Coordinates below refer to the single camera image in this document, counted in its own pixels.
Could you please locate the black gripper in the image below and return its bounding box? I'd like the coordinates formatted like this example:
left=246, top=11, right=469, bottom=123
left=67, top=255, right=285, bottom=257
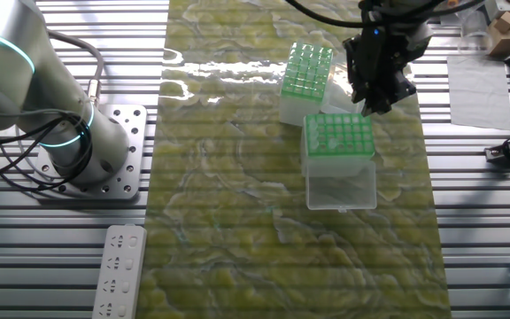
left=344, top=25, right=418, bottom=117

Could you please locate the clear tip box green rack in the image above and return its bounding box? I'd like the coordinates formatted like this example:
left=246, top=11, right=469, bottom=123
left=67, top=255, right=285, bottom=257
left=299, top=112, right=378, bottom=213
left=277, top=40, right=369, bottom=128

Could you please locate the white paper sheet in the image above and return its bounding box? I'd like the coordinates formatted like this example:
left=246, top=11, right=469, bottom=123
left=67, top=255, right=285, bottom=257
left=445, top=53, right=510, bottom=133

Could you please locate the clear plastic cup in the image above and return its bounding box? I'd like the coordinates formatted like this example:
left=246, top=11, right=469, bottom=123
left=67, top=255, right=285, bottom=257
left=456, top=0, right=494, bottom=55

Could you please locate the small brown cardboard box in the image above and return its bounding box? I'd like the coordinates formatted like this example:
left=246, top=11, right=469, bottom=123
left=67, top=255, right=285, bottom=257
left=485, top=11, right=510, bottom=58

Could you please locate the green marble pattern mat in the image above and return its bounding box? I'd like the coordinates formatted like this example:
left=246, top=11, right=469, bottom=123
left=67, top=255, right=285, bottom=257
left=135, top=0, right=453, bottom=319

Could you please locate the white power strip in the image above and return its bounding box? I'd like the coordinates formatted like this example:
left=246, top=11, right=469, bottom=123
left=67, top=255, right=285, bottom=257
left=90, top=223, right=149, bottom=319

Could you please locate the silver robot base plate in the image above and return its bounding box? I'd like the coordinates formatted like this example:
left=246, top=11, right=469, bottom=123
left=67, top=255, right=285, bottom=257
left=31, top=104, right=149, bottom=201

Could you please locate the thick grey robot cable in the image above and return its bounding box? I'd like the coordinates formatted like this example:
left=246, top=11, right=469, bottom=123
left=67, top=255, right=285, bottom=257
left=45, top=28, right=106, bottom=107

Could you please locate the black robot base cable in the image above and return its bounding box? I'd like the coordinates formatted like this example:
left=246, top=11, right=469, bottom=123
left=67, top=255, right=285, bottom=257
left=0, top=110, right=95, bottom=191

